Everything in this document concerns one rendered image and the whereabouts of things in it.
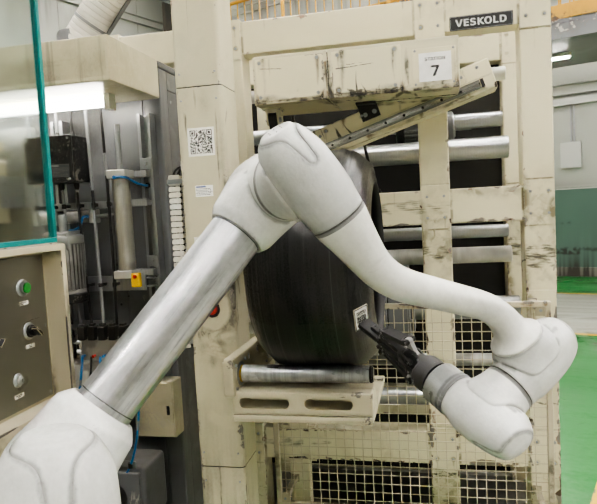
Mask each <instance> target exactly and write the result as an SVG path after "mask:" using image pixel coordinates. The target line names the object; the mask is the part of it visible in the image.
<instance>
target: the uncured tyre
mask: <svg viewBox="0 0 597 504"><path fill-rule="evenodd" d="M330 151H331V152H332V153H333V155H334V156H335V157H336V159H337V160H338V161H339V163H340V164H341V165H342V167H343V168H344V170H345V171H346V172H347V174H348V175H349V177H350V178H351V180H352V182H353V184H354V186H355V188H356V190H357V192H358V193H359V195H360V197H361V199H362V200H363V202H364V204H365V206H366V208H367V210H368V213H369V215H370V217H371V219H372V222H373V224H374V226H375V228H376V230H377V232H378V234H379V237H380V239H381V241H382V243H383V245H384V232H383V219H382V209H381V200H380V194H379V189H378V184H377V179H376V175H375V171H374V167H373V165H372V163H370V162H369V161H368V160H367V159H365V158H364V157H363V156H362V155H361V154H359V153H358V152H356V151H351V150H346V149H341V150H330ZM243 274H244V286H245V294H246V301H247V306H248V312H249V316H250V320H251V324H252V327H253V330H254V333H255V336H256V338H257V340H258V342H259V344H260V345H261V346H262V348H263V349H264V350H265V351H266V352H267V353H268V354H269V355H270V356H271V357H272V358H273V359H274V360H275V361H276V362H278V363H279V364H283V365H363V364H365V363H366V362H368V361H369V360H370V359H371V358H372V357H373V356H374V355H375V354H376V353H377V352H378V351H379V349H377V347H376V346H377V345H378V343H377V342H375V341H374V340H373V339H372V338H370V337H369V336H368V335H367V334H365V333H364V332H363V331H362V330H358V331H355V324H354V316H353V310H355V309H357V308H359V307H361V306H363V305H365V304H366V303H367V307H368V317H369V319H371V320H372V321H373V322H374V323H376V324H377V325H378V326H380V327H381V328H382V329H383V325H384V315H385V296H384V295H382V294H380V293H378V292H377V291H375V290H373V289H372V288H371V287H369V286H368V285H367V284H365V283H364V282H363V281H362V280H361V279H360V278H359V277H357V276H356V275H355V274H354V273H353V272H352V271H351V270H350V269H349V268H348V267H347V266H346V265H345V264H344V263H343V262H342V261H341V260H340V259H339V258H338V257H337V256H336V255H335V254H334V253H333V252H332V251H331V250H329V249H328V248H327V247H326V246H325V245H324V244H323V243H322V242H320V241H319V240H318V239H317V238H316V236H315V235H314V234H313V233H312V232H311V231H310V230H309V229H308V228H307V227H306V225H305V224H304V223H303V222H302V221H301V222H297V223H296V224H294V225H293V226H292V227H291V228H290V229H289V230H288V231H286V232H285V233H284V234H283V235H282V236H281V237H280V238H279V239H278V240H277V241H276V242H275V243H274V244H273V245H272V246H271V247H270V248H269V249H267V250H265V251H262V252H260V253H255V255H254V256H253V257H252V259H251V260H250V261H249V263H248V264H247V266H246V267H245V268H244V270H243Z"/></svg>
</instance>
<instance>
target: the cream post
mask: <svg viewBox="0 0 597 504"><path fill-rule="evenodd" d="M170 4H171V19H172V34H173V49H174V64H175V79H176V94H177V109H178V124H179V139H180V154H181V169H182V184H183V199H184V214H185V229H186V245H187V252H188V250H189V249H190V248H191V246H192V245H193V244H194V237H199V236H200V235H201V234H202V232H203V231H204V230H205V229H206V227H207V226H208V225H209V223H210V222H211V221H212V220H213V219H212V210H213V206H214V204H215V202H216V201H217V199H218V197H219V195H220V194H221V192H222V190H223V188H224V186H225V185H226V183H227V181H228V179H229V177H230V176H231V174H232V173H233V172H234V170H235V169H236V168H237V167H238V166H239V150H238V133H237V116H236V100H235V83H234V66H233V49H232V32H231V16H230V0H170ZM212 126H214V141H215V155H208V156H195V157H189V152H188V136H187V129H188V128H200V127H212ZM200 185H213V196H205V197H196V192H195V186H200ZM249 340H250V334H249V318H248V306H247V301H246V294H245V286H244V274H243V271H242V272H241V274H240V275H239V276H238V278H237V279H236V280H235V282H234V283H233V284H232V286H231V287H230V289H229V290H228V291H227V293H226V294H225V295H224V297H223V298H222V299H221V301H220V302H219V303H218V305H217V313H216V314H214V315H210V316H209V317H208V318H207V320H206V321H205V322H204V324H203V325H202V326H201V328H200V329H199V330H198V332H197V333H196V334H195V336H194V337H193V346H194V365H195V380H196V395H197V410H198V425H199V440H200V455H201V470H202V485H203V500H204V504H260V502H259V486H258V469H257V452H256V435H255V422H234V421H233V415H234V413H233V405H232V397H225V395H224V380H223V360H224V359H225V358H227V357H228V356H229V355H231V354H232V353H233V352H235V351H236V350H237V349H239V348H240V347H241V346H243V345H244V344H245V343H247V342H248V341H249Z"/></svg>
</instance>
